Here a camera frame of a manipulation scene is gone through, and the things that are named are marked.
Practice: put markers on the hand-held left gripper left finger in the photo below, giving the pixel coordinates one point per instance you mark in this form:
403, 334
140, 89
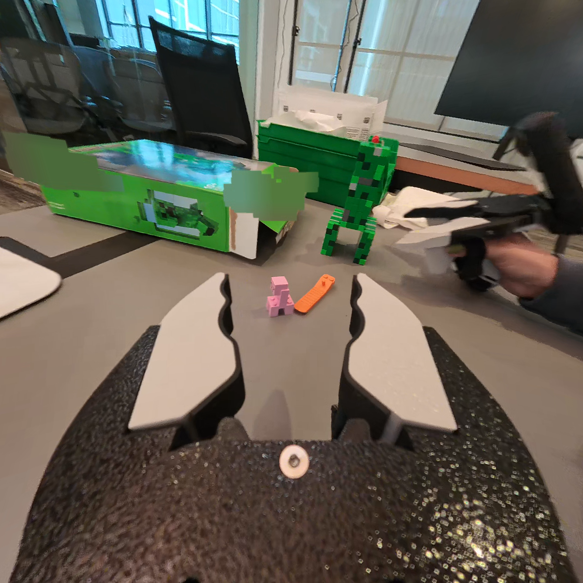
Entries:
182, 364

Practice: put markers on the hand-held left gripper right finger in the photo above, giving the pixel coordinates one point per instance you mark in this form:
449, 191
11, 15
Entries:
396, 364

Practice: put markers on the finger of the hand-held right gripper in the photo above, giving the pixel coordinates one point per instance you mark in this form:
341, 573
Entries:
446, 208
437, 241

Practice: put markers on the person's right forearm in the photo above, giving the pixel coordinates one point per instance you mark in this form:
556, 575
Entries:
564, 296

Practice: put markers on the wood edged neighbouring desk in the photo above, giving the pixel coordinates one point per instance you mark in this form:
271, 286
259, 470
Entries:
455, 177

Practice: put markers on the person's right hand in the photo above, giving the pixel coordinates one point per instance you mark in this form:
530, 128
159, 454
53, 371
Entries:
524, 268

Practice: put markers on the white crumpled paper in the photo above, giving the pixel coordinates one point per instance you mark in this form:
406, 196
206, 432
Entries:
412, 193

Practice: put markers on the green brick creeper figure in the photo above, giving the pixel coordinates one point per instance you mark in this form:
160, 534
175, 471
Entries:
362, 182

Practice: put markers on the orange brick separator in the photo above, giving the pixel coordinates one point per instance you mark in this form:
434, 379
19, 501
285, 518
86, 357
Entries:
312, 298

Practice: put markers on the pink brick pig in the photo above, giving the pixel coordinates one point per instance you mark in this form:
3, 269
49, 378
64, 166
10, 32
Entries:
278, 306

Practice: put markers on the large dark monitor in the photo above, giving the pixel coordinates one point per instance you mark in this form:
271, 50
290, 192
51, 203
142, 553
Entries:
510, 68

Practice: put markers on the stack of green storage bins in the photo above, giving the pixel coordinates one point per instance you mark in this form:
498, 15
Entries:
300, 155

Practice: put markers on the green toy box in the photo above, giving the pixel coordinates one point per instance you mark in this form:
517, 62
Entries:
114, 214

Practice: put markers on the white base book stand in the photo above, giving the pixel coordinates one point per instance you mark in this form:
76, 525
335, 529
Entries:
22, 282

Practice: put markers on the black tripod stand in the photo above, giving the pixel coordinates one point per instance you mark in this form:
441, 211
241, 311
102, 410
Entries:
353, 45

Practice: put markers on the dim grey office chair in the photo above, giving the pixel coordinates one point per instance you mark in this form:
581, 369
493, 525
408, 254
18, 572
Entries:
41, 82
132, 91

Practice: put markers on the black mesh office chair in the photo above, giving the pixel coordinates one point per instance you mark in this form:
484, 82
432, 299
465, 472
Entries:
200, 77

